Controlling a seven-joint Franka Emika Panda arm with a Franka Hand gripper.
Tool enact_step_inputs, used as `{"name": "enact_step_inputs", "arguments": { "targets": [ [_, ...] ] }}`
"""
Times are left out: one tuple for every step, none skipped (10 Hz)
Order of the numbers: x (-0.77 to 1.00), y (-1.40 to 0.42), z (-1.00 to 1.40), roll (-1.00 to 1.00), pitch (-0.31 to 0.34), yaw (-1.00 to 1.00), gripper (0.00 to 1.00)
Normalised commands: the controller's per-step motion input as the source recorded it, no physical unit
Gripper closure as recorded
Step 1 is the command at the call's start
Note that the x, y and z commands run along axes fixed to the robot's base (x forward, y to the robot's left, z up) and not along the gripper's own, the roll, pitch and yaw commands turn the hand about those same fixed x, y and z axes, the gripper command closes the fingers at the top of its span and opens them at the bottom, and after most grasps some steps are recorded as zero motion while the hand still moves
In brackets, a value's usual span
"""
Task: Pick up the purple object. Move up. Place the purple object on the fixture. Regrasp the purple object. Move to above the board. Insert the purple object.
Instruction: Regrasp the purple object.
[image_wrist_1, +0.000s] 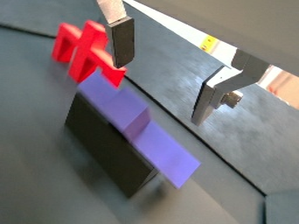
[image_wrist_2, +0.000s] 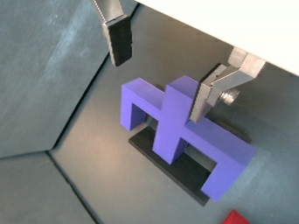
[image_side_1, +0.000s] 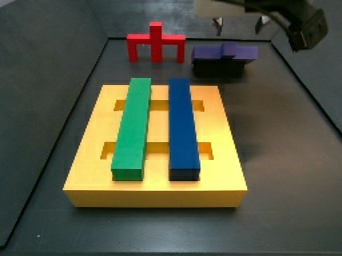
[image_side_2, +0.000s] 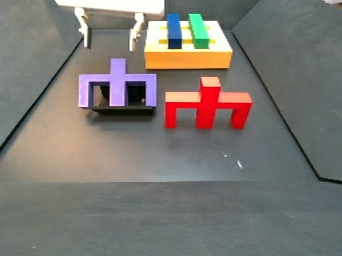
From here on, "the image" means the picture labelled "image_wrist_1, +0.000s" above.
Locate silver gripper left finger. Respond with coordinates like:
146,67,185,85
95,0,134,68

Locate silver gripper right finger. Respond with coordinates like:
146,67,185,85
190,49,269,125

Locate purple m-shaped block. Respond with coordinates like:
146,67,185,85
78,71,201,189

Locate black angle fixture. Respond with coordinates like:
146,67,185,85
65,94,157,198

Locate red m-shaped block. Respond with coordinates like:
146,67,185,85
50,20,126,88

